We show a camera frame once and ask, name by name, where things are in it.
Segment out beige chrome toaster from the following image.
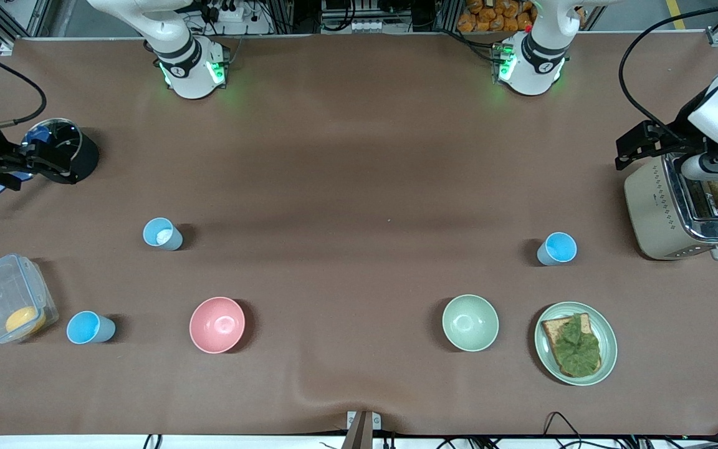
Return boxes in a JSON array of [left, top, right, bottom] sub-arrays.
[[624, 153, 718, 261]]

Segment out green lettuce leaf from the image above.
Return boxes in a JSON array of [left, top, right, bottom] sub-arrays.
[[552, 314, 601, 378]]

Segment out bag of orange buns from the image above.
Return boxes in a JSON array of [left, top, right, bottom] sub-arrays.
[[457, 0, 587, 34]]

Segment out pink bowl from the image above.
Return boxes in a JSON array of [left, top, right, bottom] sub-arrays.
[[189, 296, 246, 354]]

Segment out pale green plate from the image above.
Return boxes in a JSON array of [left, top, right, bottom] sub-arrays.
[[534, 302, 618, 387]]

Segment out black pot with blue handle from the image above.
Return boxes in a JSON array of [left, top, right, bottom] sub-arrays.
[[0, 117, 100, 215]]

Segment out black looped floor cable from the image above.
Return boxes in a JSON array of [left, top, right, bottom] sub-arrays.
[[543, 412, 585, 449]]

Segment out blue plastic cup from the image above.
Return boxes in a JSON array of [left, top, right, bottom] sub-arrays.
[[66, 311, 117, 345], [537, 232, 578, 267], [143, 217, 183, 251]]

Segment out glass lid with blue knob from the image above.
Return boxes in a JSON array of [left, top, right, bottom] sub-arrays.
[[21, 118, 83, 172]]

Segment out white power strip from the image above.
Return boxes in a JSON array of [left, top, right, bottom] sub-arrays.
[[206, 0, 254, 26]]

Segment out pale green bowl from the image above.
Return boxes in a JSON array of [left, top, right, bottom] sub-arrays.
[[442, 294, 500, 352]]

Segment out orange round food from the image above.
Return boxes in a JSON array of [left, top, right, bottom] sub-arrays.
[[5, 306, 47, 336]]

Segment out brown bread slice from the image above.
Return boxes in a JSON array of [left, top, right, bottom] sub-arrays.
[[541, 313, 603, 378]]

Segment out black left camera cable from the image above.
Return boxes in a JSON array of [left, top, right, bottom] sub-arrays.
[[619, 2, 718, 143]]

